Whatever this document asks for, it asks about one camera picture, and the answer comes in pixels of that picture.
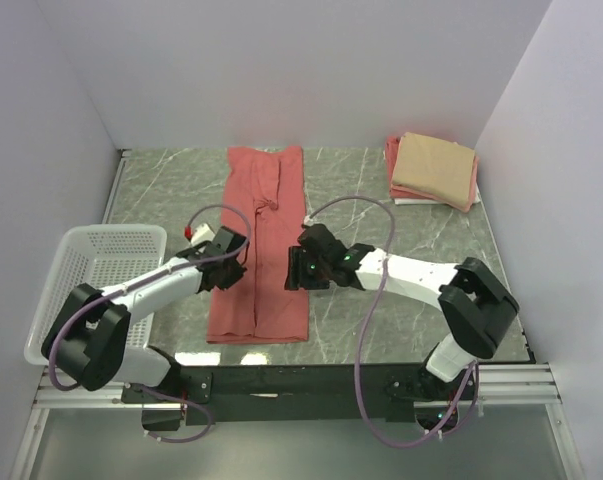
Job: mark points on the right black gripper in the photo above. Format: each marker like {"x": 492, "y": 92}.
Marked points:
{"x": 297, "y": 276}

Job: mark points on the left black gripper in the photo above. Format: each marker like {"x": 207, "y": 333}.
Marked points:
{"x": 234, "y": 276}

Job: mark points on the red t shirt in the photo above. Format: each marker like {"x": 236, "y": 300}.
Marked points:
{"x": 268, "y": 188}

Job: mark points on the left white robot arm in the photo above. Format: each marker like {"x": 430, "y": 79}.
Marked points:
{"x": 87, "y": 343}

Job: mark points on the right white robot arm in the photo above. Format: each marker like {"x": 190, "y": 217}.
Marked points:
{"x": 475, "y": 304}

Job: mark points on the folded white t shirt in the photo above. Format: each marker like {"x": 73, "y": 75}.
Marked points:
{"x": 427, "y": 201}

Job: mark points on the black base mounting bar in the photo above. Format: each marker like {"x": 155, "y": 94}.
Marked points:
{"x": 399, "y": 392}

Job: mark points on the white plastic laundry basket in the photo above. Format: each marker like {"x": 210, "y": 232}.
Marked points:
{"x": 100, "y": 255}

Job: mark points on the folded pink t shirt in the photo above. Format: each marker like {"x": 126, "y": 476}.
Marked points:
{"x": 390, "y": 157}

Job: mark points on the folded beige t shirt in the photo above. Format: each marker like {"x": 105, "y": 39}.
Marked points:
{"x": 435, "y": 168}

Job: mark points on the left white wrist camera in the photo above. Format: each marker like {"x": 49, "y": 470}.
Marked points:
{"x": 197, "y": 235}

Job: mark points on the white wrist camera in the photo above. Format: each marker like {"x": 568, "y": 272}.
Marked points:
{"x": 197, "y": 235}
{"x": 309, "y": 221}

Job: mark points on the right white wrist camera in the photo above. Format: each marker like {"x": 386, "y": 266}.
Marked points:
{"x": 309, "y": 221}

